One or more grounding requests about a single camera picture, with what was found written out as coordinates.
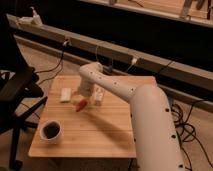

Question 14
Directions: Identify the white plastic bottle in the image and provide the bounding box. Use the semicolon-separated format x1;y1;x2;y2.
93;87;105;106

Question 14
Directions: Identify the white rectangular block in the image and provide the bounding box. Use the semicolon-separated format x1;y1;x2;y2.
60;88;71;102

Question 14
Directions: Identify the red pepper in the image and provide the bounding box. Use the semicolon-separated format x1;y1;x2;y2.
76;100;85;112

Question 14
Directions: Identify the hanging white cable loop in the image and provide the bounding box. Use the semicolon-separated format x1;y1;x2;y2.
94;43;116;75

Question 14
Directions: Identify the white cup with dark liquid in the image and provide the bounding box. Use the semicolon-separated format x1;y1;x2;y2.
39;120;62;144

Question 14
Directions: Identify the black cable bundle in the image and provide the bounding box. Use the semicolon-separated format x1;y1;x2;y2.
168;99;213;171

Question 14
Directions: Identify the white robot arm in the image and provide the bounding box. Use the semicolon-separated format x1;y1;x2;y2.
78;62;185;171

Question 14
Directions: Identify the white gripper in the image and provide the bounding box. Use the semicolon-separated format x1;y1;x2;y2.
73;79;94;106

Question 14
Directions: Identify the black office chair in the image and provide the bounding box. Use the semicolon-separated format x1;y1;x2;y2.
0;12;47;171

